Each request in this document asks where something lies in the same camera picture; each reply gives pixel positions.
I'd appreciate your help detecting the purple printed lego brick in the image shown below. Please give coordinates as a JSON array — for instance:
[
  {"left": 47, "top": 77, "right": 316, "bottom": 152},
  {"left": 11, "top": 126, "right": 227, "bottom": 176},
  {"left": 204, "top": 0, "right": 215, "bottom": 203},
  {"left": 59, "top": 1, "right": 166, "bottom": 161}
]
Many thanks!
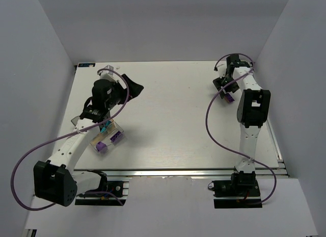
[{"left": 224, "top": 93, "right": 235, "bottom": 103}]

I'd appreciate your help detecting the cyan round lego piece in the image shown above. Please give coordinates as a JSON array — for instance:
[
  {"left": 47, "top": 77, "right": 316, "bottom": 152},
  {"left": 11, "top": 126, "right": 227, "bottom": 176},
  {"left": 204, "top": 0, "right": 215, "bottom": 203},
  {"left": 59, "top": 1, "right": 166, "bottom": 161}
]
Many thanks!
[{"left": 100, "top": 120, "right": 112, "bottom": 133}]

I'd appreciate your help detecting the purple lego brick upside-down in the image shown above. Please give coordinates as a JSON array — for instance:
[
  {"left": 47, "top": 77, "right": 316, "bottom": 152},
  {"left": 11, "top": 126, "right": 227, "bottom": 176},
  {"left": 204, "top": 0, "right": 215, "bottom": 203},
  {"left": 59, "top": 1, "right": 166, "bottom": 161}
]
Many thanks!
[{"left": 110, "top": 131, "right": 123, "bottom": 143}]

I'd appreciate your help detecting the purple round lego piece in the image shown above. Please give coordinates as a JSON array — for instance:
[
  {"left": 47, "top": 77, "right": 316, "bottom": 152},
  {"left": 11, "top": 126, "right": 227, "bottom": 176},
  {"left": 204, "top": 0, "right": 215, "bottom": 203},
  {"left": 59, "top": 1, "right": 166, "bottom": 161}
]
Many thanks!
[{"left": 95, "top": 142, "right": 107, "bottom": 153}]

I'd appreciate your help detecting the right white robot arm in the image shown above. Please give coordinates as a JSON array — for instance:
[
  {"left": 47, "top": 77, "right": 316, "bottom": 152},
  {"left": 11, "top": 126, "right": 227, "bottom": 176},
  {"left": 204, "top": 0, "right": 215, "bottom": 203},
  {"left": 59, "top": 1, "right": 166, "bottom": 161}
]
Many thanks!
[{"left": 213, "top": 54, "right": 271, "bottom": 194}]

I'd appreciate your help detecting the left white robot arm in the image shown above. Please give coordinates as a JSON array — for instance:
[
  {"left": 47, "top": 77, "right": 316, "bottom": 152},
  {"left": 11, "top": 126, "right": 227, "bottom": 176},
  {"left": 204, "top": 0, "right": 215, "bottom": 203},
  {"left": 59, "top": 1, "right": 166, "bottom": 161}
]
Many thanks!
[{"left": 33, "top": 74, "right": 144, "bottom": 206}]

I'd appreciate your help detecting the clear plastic sorting container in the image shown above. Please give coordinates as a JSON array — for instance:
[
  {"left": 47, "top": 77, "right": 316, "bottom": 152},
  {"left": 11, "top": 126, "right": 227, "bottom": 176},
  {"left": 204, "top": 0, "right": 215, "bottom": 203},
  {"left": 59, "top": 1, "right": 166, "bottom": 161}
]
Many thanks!
[{"left": 71, "top": 116, "right": 126, "bottom": 156}]

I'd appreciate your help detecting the left blue corner label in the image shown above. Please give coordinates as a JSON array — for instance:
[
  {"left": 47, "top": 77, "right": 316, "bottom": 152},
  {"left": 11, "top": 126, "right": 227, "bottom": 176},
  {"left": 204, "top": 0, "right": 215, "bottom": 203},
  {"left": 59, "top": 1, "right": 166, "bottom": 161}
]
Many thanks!
[{"left": 78, "top": 63, "right": 95, "bottom": 68}]

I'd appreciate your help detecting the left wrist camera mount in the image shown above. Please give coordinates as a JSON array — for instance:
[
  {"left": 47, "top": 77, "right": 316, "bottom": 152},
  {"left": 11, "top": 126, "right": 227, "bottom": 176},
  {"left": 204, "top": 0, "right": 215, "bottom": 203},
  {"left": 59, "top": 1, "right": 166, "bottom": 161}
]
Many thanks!
[{"left": 97, "top": 65, "right": 116, "bottom": 82}]

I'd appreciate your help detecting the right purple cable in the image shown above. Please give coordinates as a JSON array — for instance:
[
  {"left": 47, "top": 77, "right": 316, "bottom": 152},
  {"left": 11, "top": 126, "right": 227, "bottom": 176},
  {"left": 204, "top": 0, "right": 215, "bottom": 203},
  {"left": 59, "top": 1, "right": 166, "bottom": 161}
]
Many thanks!
[{"left": 205, "top": 52, "right": 278, "bottom": 203}]

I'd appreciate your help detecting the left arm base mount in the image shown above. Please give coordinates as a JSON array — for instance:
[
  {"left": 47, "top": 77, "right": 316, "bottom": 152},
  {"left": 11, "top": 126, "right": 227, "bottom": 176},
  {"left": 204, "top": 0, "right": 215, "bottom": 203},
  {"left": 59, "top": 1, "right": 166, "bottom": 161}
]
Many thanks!
[{"left": 73, "top": 170, "right": 128, "bottom": 206}]

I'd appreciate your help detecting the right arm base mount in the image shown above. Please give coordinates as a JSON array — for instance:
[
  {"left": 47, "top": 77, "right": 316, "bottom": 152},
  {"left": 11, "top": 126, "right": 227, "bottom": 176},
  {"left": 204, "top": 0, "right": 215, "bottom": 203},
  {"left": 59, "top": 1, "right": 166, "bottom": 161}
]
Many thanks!
[{"left": 207, "top": 172, "right": 262, "bottom": 209}]

